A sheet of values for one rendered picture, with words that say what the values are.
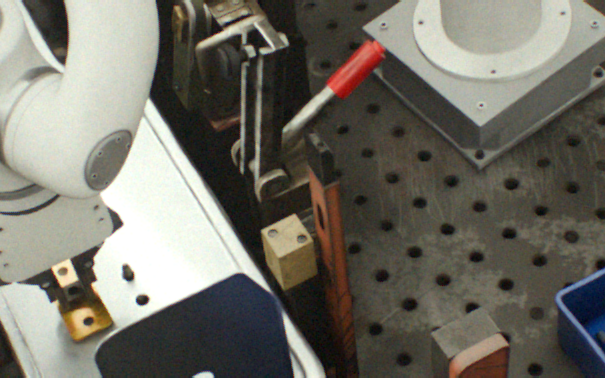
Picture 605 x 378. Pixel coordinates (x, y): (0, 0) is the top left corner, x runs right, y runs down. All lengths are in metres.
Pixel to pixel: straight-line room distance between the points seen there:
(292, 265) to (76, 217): 0.19
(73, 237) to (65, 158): 0.20
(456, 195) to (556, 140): 0.15
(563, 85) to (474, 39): 0.13
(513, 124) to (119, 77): 0.79
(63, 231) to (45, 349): 0.14
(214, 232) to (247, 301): 0.41
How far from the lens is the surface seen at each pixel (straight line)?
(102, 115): 0.86
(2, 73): 0.88
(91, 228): 1.06
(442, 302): 1.47
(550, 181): 1.57
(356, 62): 1.10
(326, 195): 1.00
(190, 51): 1.24
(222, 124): 1.31
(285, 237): 1.08
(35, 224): 1.02
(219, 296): 0.75
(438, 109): 1.58
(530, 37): 1.58
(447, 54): 1.57
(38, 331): 1.16
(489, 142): 1.57
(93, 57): 0.85
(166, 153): 1.24
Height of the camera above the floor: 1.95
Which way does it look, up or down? 53 degrees down
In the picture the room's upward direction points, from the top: 8 degrees counter-clockwise
